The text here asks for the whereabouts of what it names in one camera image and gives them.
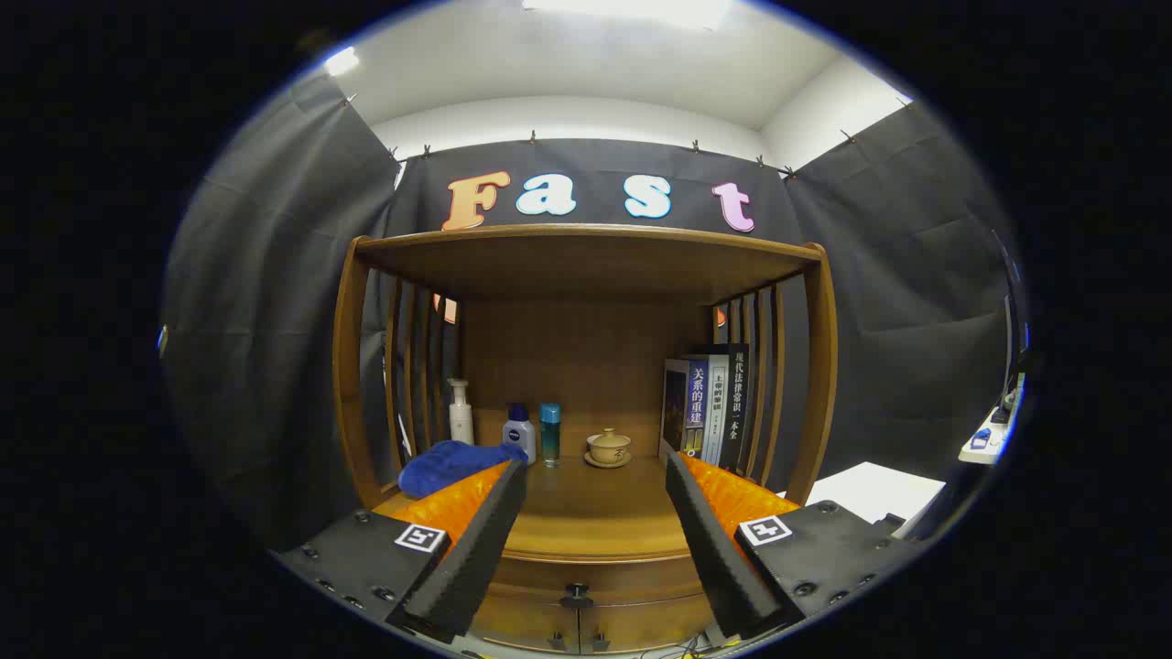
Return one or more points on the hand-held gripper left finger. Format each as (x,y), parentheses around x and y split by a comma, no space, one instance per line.
(476,549)

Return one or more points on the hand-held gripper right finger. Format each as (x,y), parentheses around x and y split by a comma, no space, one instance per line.
(714,549)

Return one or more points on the wooden drawer with black knob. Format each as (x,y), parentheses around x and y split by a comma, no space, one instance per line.
(632,577)

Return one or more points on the wooden countertop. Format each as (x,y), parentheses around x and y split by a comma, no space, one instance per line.
(595,503)

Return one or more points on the wooden cabinet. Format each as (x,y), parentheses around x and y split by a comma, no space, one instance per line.
(586,348)

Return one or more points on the blue towel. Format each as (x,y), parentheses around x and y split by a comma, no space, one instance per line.
(439,462)

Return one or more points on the white bottle with blue cap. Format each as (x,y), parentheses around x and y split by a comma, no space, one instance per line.
(518,437)

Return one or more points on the white pump bottle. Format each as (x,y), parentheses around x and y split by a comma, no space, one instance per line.
(461,421)

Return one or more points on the teal glass bottle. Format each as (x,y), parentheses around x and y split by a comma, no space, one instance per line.
(549,439)

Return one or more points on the beige saucer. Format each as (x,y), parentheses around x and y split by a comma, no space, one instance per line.
(608,464)

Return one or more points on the book with pale blue spine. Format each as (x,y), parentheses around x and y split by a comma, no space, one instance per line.
(717,403)

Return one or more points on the beige lidded teacup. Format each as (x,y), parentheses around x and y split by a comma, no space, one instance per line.
(609,447)

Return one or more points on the book with black spine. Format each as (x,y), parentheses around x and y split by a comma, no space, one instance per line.
(737,403)

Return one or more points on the ceiling light panel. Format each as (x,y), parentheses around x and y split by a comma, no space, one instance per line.
(632,9)

